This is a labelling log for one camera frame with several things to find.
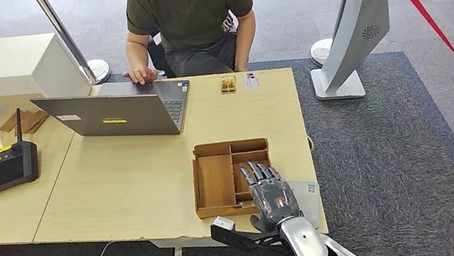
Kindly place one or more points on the person's right hand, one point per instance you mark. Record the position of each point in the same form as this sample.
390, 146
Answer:
142, 75

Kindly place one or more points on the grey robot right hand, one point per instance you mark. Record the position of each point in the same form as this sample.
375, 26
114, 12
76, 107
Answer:
275, 200

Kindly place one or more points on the white printed ID card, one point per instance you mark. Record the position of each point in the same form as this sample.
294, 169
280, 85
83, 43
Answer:
251, 80

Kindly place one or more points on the person's left forearm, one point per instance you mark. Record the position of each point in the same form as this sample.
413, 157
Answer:
246, 40

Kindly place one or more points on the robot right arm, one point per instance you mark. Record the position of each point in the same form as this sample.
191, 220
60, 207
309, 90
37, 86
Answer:
310, 244

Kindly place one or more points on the person's right forearm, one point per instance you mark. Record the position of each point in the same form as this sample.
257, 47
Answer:
137, 53

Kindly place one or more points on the room key card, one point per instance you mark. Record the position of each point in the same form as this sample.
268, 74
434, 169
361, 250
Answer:
250, 204

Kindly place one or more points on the person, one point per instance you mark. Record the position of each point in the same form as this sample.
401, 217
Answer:
188, 12

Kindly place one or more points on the yellow cartoon card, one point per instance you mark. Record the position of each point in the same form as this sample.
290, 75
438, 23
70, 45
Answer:
228, 84

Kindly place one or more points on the chrome stanchion pole with base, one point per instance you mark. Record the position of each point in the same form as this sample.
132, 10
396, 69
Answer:
98, 69

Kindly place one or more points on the grey laptop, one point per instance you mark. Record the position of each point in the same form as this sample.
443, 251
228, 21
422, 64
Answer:
118, 115

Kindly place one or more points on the wooden organizer box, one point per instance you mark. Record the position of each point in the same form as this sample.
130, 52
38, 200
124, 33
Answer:
217, 181

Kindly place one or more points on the brown cardboard piece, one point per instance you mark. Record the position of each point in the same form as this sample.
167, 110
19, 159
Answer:
14, 121
36, 120

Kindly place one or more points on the white round stanchion base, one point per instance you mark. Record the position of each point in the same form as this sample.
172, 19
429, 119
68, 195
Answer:
319, 51

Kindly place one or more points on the black remote controller with antennas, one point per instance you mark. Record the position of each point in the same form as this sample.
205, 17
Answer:
3, 171

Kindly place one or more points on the grey kiosk stand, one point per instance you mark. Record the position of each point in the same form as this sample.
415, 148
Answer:
360, 15

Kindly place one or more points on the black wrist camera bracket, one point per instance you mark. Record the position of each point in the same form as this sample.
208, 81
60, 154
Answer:
243, 240

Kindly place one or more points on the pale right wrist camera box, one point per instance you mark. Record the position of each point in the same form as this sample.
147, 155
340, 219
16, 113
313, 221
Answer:
223, 223

